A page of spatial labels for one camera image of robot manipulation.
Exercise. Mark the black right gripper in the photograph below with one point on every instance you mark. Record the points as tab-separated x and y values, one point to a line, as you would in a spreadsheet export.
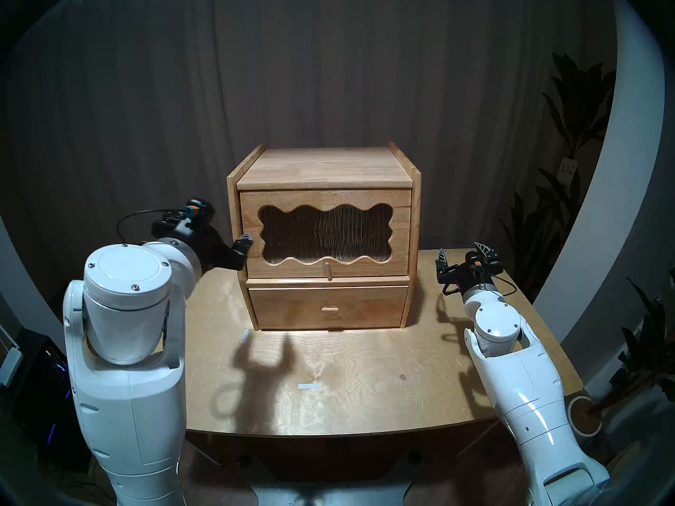
469	275

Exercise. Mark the tall dark leafy plant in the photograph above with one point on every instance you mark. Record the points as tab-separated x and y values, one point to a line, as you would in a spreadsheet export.
575	115

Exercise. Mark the white plant label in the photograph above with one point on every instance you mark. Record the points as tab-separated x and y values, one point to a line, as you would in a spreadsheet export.
567	171

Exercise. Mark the white plant pot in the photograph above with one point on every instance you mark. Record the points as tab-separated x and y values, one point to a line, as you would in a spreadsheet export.
576	423

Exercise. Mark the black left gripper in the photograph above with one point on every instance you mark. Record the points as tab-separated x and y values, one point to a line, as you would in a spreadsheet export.
211	244

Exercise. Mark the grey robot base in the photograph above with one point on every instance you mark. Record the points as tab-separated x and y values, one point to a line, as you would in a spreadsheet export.
327	492

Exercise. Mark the wooden door with wavy window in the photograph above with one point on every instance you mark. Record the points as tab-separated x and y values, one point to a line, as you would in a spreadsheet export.
250	231

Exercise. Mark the small dark leafy plant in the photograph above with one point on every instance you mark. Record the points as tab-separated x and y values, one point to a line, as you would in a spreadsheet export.
648	347

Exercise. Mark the wooden cabinet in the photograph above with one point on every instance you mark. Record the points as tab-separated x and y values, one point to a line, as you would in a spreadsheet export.
321	167

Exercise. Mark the grey curtain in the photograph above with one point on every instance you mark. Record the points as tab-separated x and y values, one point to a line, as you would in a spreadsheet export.
316	78

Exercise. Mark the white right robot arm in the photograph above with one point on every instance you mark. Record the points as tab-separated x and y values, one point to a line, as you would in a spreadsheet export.
527	373

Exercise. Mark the white box device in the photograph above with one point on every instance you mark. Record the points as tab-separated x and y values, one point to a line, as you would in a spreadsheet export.
9	362

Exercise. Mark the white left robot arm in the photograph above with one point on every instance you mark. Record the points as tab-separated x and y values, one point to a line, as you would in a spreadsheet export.
126	352

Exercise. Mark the wooden drawer with knob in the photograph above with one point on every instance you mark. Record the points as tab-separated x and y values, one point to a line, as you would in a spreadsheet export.
327	299

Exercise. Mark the black computer case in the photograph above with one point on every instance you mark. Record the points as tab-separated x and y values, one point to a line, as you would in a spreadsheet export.
37	405

